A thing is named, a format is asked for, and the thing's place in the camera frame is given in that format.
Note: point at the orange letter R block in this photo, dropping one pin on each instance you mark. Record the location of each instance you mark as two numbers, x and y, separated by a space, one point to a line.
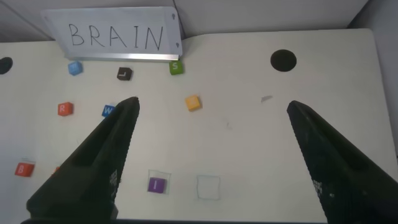
65 109

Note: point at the green letter S block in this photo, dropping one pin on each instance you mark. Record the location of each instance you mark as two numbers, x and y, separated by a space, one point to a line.
176 67

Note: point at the yellow letter N block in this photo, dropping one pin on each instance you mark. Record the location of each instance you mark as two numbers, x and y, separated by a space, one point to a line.
193 102

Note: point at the white BRAIN sign board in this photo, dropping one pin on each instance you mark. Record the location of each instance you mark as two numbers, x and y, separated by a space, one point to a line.
118 34

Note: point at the blue letter W block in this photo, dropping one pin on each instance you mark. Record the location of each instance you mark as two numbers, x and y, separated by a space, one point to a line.
107 110

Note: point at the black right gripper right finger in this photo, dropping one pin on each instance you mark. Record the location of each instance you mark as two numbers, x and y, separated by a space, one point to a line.
348 183

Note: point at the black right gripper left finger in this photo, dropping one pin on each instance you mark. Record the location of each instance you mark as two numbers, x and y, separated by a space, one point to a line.
93 174

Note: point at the purple letter I block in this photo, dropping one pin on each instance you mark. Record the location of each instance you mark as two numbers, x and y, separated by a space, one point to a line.
156 184

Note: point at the black letter L block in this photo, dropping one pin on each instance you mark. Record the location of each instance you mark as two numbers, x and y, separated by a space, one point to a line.
124 73

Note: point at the orange letter B block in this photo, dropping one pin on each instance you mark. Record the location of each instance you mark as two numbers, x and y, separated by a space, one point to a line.
24 169

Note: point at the light blue letter block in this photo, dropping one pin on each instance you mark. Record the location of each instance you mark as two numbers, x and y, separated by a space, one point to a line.
75 68

